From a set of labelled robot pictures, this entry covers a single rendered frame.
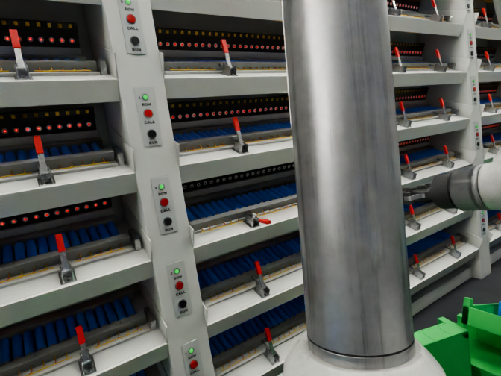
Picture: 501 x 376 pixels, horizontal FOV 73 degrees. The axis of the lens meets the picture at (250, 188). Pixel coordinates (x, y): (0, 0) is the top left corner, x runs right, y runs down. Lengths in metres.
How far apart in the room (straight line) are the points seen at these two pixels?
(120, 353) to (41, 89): 0.55
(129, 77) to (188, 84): 0.13
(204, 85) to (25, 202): 0.44
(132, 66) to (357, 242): 0.60
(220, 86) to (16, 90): 0.41
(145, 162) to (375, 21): 0.54
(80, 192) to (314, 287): 0.53
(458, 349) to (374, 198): 0.80
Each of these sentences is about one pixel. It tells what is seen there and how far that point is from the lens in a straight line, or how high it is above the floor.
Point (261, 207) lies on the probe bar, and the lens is 0.93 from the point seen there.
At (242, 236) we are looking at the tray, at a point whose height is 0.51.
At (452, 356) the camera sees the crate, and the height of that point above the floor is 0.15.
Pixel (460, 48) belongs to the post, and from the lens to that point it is 1.76.
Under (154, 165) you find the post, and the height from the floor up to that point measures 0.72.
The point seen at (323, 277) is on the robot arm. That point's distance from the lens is 0.32.
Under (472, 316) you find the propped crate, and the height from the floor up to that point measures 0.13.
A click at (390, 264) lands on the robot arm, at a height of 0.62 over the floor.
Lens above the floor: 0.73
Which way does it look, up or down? 7 degrees down
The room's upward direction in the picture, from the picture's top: 9 degrees counter-clockwise
